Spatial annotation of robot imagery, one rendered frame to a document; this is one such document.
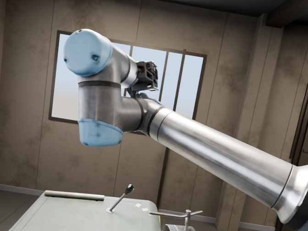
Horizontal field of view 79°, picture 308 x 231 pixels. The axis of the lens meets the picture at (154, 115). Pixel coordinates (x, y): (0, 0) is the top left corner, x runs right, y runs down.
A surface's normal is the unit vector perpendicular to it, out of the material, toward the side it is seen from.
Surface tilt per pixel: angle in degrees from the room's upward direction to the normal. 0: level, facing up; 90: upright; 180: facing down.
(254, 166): 62
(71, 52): 86
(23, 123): 90
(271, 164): 39
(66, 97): 90
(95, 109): 82
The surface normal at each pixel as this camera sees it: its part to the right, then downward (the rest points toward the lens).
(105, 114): 0.43, -0.03
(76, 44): -0.30, -0.01
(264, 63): 0.00, 0.11
